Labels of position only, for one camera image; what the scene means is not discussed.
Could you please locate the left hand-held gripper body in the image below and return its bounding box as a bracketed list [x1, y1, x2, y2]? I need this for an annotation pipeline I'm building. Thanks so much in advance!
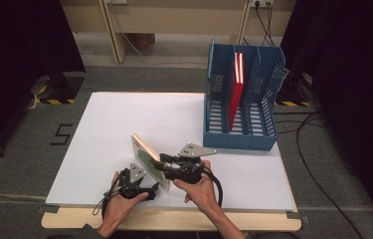
[117, 161, 152, 201]

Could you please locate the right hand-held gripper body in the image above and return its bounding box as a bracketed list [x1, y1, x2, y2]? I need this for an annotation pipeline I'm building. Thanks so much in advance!
[172, 142, 218, 185]

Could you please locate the blue cartoon cover book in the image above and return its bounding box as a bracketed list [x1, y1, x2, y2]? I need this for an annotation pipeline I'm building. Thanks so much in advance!
[130, 132, 172, 192]

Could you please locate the blue plastic file rack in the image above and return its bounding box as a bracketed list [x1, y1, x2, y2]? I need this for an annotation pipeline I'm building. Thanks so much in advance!
[202, 38, 287, 152]

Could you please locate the red book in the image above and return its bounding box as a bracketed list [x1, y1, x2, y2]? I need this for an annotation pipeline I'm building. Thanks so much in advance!
[228, 52, 242, 132]

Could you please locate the person's left hand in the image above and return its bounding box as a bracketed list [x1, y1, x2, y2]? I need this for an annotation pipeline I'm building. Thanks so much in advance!
[102, 170, 149, 231]

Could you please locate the person's right hand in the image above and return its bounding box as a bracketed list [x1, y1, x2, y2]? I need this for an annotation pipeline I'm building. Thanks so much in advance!
[172, 159, 219, 215]

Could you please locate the black tape mark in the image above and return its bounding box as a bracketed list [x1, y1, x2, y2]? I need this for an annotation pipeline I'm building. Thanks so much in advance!
[49, 123, 74, 146]

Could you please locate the yellow black hazard tape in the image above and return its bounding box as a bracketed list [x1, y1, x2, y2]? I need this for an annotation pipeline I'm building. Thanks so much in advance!
[34, 84, 76, 106]
[275, 99, 311, 108]

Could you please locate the black stand base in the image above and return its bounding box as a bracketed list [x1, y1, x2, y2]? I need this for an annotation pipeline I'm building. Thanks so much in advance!
[49, 71, 86, 101]

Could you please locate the cardboard box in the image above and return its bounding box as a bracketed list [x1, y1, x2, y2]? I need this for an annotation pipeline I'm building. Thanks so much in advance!
[130, 33, 156, 51]

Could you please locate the black curtain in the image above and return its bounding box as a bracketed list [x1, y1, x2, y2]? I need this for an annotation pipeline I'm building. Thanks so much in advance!
[280, 0, 373, 230]
[0, 0, 86, 163]

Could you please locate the thick black gripper cable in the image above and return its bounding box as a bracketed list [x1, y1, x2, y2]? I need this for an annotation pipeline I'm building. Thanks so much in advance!
[203, 165, 224, 207]

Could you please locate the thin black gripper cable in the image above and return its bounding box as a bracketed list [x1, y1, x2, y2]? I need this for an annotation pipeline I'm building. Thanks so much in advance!
[92, 172, 123, 217]

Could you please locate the long black floor cable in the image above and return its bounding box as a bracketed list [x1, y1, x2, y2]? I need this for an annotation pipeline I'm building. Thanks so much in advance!
[294, 111, 366, 239]

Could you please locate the short black floor cable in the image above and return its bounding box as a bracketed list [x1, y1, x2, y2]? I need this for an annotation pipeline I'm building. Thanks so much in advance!
[273, 112, 327, 134]

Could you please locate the white cable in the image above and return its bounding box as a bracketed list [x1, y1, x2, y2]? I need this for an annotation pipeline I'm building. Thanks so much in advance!
[120, 33, 208, 67]

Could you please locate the black power cable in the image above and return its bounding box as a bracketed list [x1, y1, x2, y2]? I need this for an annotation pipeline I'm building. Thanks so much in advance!
[255, 3, 273, 46]
[263, 3, 277, 48]

